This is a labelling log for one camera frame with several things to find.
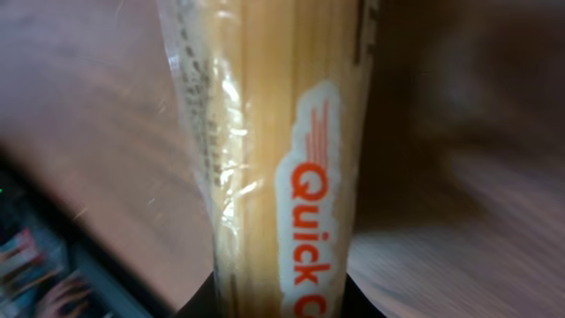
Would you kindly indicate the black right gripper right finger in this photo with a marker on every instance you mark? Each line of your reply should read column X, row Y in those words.
column 356, row 304

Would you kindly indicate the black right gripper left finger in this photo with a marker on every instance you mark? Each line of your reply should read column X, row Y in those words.
column 203, row 303

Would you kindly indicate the red snack package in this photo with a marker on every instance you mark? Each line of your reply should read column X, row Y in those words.
column 274, row 93

